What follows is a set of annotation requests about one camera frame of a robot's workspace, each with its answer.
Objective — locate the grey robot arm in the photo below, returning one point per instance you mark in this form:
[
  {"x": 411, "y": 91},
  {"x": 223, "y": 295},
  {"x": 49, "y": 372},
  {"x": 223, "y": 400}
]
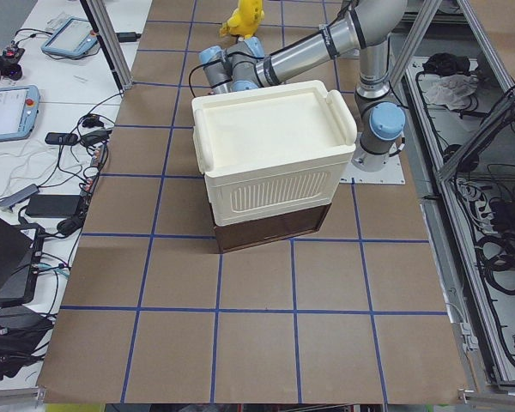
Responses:
[{"x": 364, "y": 26}]

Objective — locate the dark brown drawer cabinet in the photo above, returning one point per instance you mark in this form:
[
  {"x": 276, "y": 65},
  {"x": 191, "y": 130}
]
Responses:
[{"x": 245, "y": 234}]

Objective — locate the cream plastic storage box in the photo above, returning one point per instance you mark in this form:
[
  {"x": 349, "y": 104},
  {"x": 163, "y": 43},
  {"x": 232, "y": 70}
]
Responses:
[{"x": 271, "y": 151}]

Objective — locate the yellow plush toy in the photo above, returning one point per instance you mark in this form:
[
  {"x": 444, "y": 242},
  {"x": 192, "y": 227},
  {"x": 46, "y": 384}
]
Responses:
[{"x": 245, "y": 19}]

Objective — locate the black power adapter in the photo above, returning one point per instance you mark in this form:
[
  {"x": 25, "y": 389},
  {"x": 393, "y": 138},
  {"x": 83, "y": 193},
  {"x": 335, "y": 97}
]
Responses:
[{"x": 53, "y": 206}]

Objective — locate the blue teach pendant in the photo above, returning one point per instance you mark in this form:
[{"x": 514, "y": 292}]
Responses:
[
  {"x": 74, "y": 39},
  {"x": 19, "y": 107}
]

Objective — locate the black laptop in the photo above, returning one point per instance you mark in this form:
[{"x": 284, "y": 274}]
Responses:
[{"x": 20, "y": 253}]

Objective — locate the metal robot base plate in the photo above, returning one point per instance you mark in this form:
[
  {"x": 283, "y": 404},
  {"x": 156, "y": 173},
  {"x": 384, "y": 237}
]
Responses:
[{"x": 382, "y": 171}]

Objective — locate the aluminium frame post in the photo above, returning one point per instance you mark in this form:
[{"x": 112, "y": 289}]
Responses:
[{"x": 100, "y": 21}]

